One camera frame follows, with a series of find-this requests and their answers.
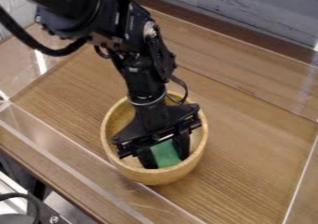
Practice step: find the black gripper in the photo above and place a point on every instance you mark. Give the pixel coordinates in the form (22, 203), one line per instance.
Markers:
(156, 123)

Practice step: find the green rectangular block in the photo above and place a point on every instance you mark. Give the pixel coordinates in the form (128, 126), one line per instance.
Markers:
(164, 154)

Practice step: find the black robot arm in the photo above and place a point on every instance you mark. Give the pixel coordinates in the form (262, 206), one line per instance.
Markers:
(124, 35)

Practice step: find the brown wooden bowl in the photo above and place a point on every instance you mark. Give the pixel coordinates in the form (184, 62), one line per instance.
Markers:
(117, 116)

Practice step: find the clear acrylic tray wall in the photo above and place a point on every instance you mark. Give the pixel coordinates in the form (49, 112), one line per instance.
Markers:
(255, 84)

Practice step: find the black metal mount plate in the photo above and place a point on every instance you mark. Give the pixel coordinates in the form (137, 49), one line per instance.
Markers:
(47, 214)

